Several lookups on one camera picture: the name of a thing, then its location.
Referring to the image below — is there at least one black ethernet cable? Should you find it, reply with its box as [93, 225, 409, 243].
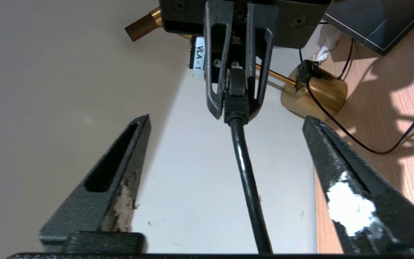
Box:
[223, 61, 274, 255]

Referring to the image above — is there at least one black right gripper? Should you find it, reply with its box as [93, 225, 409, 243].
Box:
[158, 0, 333, 123]

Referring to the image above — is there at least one brass desk lamp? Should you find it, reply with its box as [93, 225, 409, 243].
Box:
[124, 7, 348, 122]

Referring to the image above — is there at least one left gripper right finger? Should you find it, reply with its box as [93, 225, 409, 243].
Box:
[302, 116, 414, 254]

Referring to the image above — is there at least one black paper gift bag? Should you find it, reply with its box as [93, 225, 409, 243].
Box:
[323, 0, 414, 56]

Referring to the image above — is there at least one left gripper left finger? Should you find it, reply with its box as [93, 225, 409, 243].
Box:
[39, 114, 152, 254]

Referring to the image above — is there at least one black plastic cable connector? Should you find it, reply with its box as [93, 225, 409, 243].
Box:
[295, 59, 319, 92]

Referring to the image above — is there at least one crumpled white tissue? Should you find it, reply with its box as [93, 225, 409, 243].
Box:
[313, 25, 341, 63]

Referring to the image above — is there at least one black lamp power cord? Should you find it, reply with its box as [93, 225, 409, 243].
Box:
[299, 38, 414, 155]

